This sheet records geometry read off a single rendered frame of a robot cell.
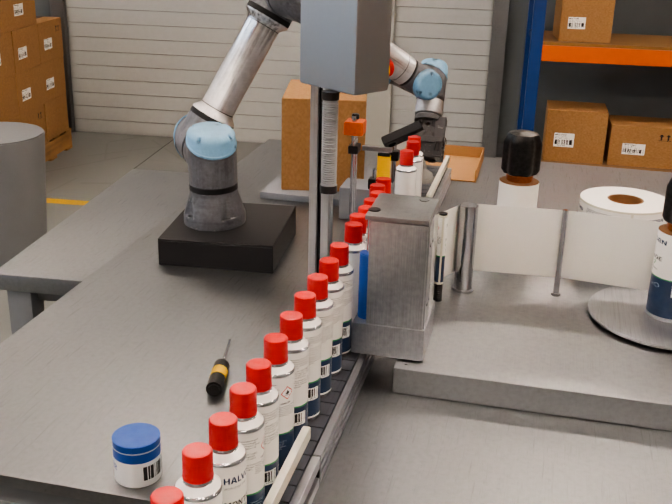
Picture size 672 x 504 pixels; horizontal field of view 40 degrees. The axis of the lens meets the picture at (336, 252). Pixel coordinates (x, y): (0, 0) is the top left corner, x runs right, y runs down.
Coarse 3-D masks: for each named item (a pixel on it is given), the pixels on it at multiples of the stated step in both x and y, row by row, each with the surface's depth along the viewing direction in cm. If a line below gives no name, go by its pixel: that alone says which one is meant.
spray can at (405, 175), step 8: (400, 152) 219; (408, 152) 218; (400, 160) 220; (408, 160) 219; (400, 168) 219; (408, 168) 219; (416, 168) 221; (400, 176) 220; (408, 176) 219; (400, 184) 220; (408, 184) 220; (400, 192) 221; (408, 192) 221
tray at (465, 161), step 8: (448, 152) 315; (456, 152) 314; (464, 152) 313; (472, 152) 313; (480, 152) 312; (456, 160) 308; (464, 160) 309; (472, 160) 309; (480, 160) 297; (456, 168) 299; (464, 168) 299; (472, 168) 300; (456, 176) 290; (464, 176) 290; (472, 176) 291
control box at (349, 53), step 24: (312, 0) 181; (336, 0) 176; (360, 0) 172; (384, 0) 176; (312, 24) 182; (336, 24) 177; (360, 24) 174; (384, 24) 178; (312, 48) 184; (336, 48) 179; (360, 48) 175; (384, 48) 180; (312, 72) 186; (336, 72) 180; (360, 72) 177; (384, 72) 181
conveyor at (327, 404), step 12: (432, 168) 281; (348, 360) 162; (348, 372) 157; (336, 384) 153; (336, 396) 150; (324, 408) 146; (312, 420) 143; (324, 420) 143; (312, 432) 139; (312, 444) 136
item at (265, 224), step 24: (264, 216) 227; (288, 216) 227; (168, 240) 213; (192, 240) 212; (216, 240) 212; (240, 240) 212; (264, 240) 212; (288, 240) 228; (168, 264) 215; (192, 264) 214; (216, 264) 213; (240, 264) 212; (264, 264) 211
